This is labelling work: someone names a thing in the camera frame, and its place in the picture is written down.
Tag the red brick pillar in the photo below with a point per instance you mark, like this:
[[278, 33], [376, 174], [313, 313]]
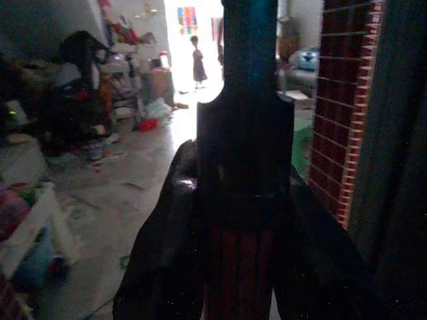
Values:
[[347, 116]]

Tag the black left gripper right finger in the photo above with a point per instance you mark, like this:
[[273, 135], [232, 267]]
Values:
[[317, 253]]

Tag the brown cardboard box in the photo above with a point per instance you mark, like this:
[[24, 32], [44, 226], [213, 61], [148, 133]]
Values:
[[288, 46]]

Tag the light blue plush seat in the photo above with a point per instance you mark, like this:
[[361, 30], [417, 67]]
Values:
[[304, 60]]

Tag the child in dark dress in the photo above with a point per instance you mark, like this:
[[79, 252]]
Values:
[[199, 63]]

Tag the black chair with clothes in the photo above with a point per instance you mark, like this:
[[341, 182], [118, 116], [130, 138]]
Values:
[[80, 50]]

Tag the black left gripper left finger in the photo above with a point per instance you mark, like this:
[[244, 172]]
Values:
[[160, 233]]

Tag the red plastic tub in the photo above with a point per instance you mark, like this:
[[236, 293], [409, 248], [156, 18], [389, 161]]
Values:
[[147, 124]]

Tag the colourful hanging banner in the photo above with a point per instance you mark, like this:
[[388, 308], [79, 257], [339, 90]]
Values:
[[187, 18]]

